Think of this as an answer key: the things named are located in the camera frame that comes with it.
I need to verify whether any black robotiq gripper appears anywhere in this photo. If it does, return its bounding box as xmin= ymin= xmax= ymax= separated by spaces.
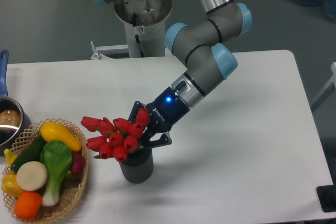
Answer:
xmin=128 ymin=87 xmax=190 ymax=148

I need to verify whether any red tulip bouquet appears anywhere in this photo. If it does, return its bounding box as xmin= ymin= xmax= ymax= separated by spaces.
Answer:
xmin=81 ymin=108 xmax=150 ymax=163

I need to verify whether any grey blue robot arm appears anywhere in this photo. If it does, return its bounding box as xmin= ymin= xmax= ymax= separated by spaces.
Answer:
xmin=95 ymin=0 xmax=252 ymax=148

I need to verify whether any dark grey ribbed vase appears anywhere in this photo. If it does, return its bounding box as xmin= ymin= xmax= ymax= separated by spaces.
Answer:
xmin=119 ymin=148 xmax=154 ymax=184

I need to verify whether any purple red radish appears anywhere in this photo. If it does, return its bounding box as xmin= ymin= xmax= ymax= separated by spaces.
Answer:
xmin=70 ymin=152 xmax=86 ymax=174

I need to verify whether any green bok choy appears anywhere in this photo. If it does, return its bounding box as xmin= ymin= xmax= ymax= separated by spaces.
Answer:
xmin=40 ymin=140 xmax=72 ymax=207

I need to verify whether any yellow squash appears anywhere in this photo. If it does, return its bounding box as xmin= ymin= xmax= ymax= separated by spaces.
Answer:
xmin=40 ymin=122 xmax=82 ymax=152

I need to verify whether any woven wicker basket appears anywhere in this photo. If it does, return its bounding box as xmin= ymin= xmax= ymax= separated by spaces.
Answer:
xmin=1 ymin=119 xmax=89 ymax=223

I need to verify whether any green cucumber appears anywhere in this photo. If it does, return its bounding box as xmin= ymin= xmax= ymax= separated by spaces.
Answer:
xmin=11 ymin=135 xmax=47 ymax=173

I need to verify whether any beige round bun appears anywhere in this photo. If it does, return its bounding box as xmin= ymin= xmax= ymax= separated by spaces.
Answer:
xmin=16 ymin=161 xmax=48 ymax=191

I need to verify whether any yellow banana tip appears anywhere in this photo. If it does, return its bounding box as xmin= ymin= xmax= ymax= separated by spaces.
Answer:
xmin=4 ymin=148 xmax=18 ymax=167

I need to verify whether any orange fruit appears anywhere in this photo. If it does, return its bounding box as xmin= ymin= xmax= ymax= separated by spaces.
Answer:
xmin=14 ymin=191 xmax=42 ymax=221

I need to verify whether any yellow bell pepper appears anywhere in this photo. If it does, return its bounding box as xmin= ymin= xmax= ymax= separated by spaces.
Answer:
xmin=1 ymin=172 xmax=24 ymax=198

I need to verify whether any black device at table edge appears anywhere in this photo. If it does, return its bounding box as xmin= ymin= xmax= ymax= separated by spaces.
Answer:
xmin=316 ymin=185 xmax=335 ymax=212

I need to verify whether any white metal base frame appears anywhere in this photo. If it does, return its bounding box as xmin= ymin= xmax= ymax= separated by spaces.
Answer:
xmin=90 ymin=41 xmax=167 ymax=60

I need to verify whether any blue handled saucepan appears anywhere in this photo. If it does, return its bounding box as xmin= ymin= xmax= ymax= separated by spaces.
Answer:
xmin=1 ymin=49 xmax=31 ymax=156

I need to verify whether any white frame at right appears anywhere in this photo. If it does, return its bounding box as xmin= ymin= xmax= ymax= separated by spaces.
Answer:
xmin=310 ymin=62 xmax=335 ymax=112

